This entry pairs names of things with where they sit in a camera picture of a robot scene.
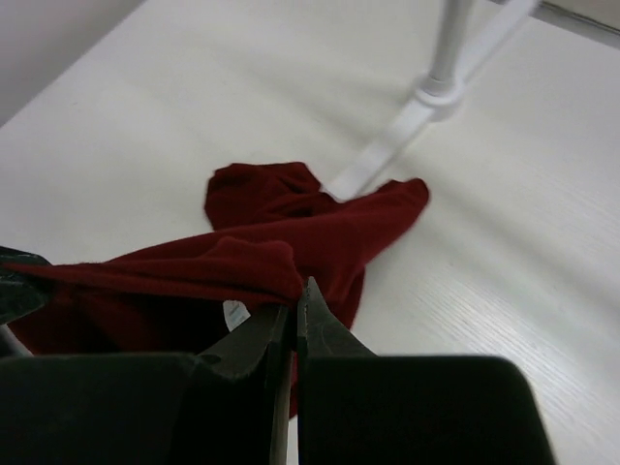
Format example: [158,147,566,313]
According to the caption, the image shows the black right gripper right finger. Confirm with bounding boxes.
[295,277,376,464]

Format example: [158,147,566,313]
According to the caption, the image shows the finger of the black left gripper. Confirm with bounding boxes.
[1,247,51,325]

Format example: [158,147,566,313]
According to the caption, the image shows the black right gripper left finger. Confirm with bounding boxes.
[195,306,291,464]

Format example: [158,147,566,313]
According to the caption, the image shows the dark red t shirt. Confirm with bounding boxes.
[0,161,431,422]

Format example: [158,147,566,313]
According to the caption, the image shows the white metal clothes rack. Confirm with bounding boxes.
[324,0,539,202]

